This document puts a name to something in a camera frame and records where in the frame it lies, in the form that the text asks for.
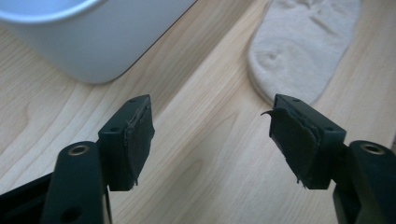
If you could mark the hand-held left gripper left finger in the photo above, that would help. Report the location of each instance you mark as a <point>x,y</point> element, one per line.
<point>124,155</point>

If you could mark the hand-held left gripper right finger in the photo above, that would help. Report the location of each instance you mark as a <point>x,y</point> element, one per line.
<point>306,149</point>

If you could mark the beige sock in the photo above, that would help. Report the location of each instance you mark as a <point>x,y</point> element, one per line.
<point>299,46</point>

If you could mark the white compartment storage box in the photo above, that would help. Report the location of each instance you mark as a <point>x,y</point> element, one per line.
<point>93,37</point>

